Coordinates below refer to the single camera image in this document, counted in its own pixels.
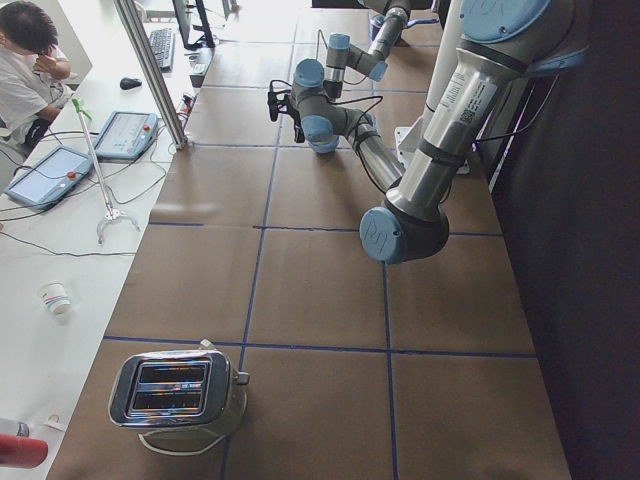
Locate blue bowl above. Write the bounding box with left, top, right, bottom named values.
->
left=307, top=138, right=340, bottom=155

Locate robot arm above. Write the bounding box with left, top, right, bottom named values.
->
left=288, top=1, right=591, bottom=264
left=323, top=0, right=437, bottom=100

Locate blue saucepan with lid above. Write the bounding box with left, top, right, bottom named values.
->
left=370, top=14, right=439, bottom=45

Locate black keyboard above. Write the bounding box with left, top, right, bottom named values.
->
left=148, top=28, right=175, bottom=72

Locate far teach pendant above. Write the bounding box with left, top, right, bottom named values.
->
left=94, top=111, right=159, bottom=163

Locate teach pendant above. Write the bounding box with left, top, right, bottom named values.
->
left=4, top=145, right=93, bottom=210
left=94, top=111, right=159, bottom=163

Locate black monitor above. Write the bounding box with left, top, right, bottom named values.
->
left=172, top=0, right=215, bottom=51

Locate black computer mouse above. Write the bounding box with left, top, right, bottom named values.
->
left=119, top=77, right=142, bottom=91

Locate reacher grabber tool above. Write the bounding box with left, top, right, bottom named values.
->
left=71, top=98, right=141, bottom=245

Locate near teach pendant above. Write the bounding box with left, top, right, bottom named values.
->
left=4, top=145, right=93, bottom=210

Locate person in white shirt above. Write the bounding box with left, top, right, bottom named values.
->
left=1, top=1, right=73, bottom=150

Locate chrome toaster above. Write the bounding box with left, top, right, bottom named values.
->
left=109, top=348, right=250, bottom=436

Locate paper cup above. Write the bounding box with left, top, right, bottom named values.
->
left=38, top=282, right=71, bottom=315

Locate red bottle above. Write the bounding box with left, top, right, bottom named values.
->
left=0, top=434, right=49, bottom=468

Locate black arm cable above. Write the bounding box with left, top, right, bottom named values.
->
left=317, top=28, right=556, bottom=196

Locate white camera pole with base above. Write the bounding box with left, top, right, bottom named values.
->
left=395, top=0, right=462, bottom=168

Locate aluminium frame post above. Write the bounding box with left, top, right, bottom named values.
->
left=114, top=0, right=188, bottom=150

